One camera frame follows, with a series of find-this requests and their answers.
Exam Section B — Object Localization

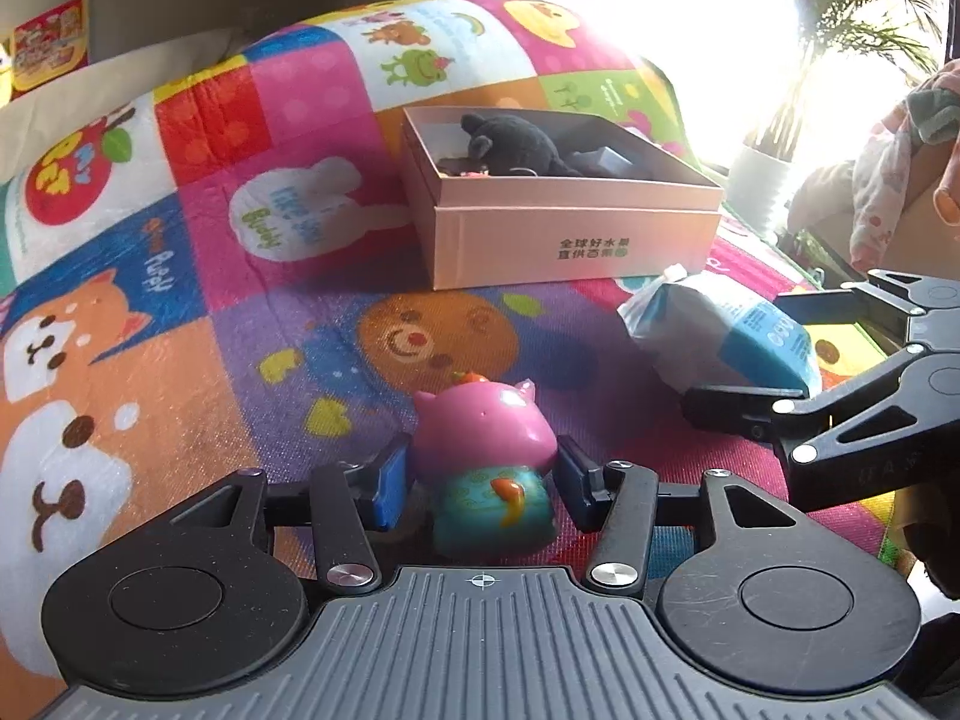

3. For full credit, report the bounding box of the white plant pot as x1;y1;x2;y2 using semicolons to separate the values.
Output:
726;141;796;237

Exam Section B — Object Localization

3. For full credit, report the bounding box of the blue white tissue packet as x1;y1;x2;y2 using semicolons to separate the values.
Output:
616;264;822;398

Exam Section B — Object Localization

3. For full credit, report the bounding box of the colourful cartoon play mat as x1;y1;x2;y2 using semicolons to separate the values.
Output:
0;0;931;698

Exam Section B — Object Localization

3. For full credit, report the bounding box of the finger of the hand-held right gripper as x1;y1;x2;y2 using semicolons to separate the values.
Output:
681;345;960;466
772;268;960;350

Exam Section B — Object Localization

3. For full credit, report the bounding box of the black plush toy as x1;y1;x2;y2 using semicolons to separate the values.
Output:
439;112;601;179

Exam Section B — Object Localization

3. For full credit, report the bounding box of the grey cloth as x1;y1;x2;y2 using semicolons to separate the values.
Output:
906;60;960;145

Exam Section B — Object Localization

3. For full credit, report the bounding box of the pink patterned cloth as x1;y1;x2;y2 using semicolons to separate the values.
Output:
851;101;946;271

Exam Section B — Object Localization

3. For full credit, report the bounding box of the red printed poster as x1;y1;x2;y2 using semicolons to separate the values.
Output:
11;0;91;91

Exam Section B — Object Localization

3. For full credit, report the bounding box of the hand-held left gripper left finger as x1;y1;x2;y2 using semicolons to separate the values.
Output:
169;435;412;593

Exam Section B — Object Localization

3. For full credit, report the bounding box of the pink cardboard box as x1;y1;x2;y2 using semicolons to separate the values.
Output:
397;106;727;291

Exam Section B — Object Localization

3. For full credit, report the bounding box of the pink pig figurine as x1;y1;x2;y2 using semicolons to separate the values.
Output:
412;371;560;560

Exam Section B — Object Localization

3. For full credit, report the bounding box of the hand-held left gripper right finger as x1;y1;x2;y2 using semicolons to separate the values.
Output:
556;435;803;593

